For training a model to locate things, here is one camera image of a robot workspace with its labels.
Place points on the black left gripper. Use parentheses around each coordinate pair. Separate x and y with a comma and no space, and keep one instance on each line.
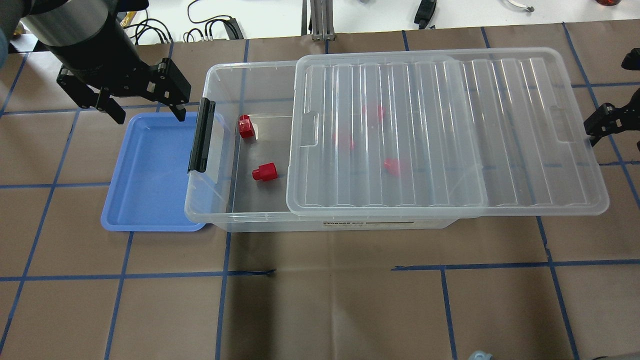
(100,61)

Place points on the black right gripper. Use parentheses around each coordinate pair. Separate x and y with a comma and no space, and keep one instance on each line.
(606,119)

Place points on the clear plastic box lid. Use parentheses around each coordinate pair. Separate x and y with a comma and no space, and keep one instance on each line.
(482,131)

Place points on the red block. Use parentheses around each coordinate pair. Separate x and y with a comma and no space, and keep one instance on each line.
(396,167)
(343,142)
(245,126)
(373,114)
(265,172)

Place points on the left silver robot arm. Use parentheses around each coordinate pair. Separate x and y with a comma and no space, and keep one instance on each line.
(59,23)

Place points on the clear plastic storage box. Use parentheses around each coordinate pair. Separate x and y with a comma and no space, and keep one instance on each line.
(227,195)

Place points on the blue plastic tray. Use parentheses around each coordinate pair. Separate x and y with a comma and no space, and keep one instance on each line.
(147,191)

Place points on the red block under lid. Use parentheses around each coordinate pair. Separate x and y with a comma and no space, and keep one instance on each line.
(343,142)
(373,114)
(396,167)

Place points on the black power adapter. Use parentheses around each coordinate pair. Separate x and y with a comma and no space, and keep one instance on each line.
(424,13)

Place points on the black box latch handle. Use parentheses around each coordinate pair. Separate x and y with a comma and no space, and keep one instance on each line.
(205,119)

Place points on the aluminium frame post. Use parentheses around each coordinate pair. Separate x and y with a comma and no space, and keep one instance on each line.
(317,19)

